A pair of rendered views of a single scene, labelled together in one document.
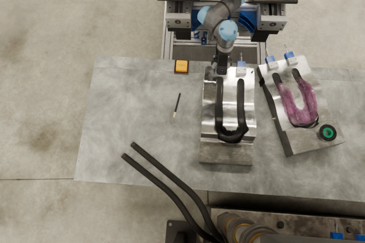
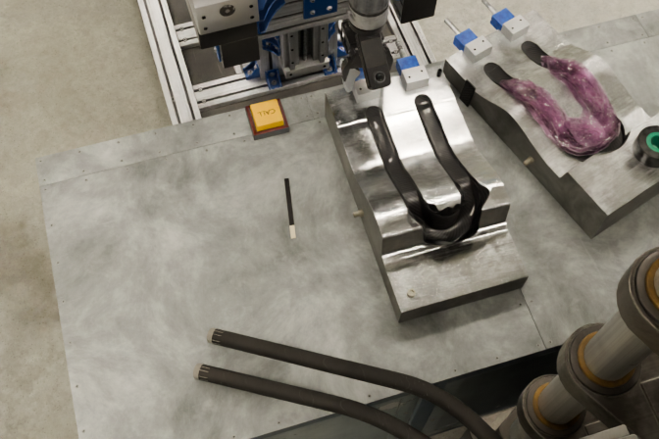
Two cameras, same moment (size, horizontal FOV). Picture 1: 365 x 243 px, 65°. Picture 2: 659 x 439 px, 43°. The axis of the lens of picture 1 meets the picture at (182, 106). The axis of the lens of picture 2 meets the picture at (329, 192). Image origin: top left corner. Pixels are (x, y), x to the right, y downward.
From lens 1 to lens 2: 40 cm
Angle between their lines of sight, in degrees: 15
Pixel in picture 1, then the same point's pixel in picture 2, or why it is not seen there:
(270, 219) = not seen: hidden behind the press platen
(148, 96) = (211, 212)
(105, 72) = (75, 191)
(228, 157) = (464, 277)
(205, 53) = not seen: hidden behind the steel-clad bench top
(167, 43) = (183, 110)
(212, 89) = (364, 139)
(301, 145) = (614, 191)
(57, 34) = not seen: outside the picture
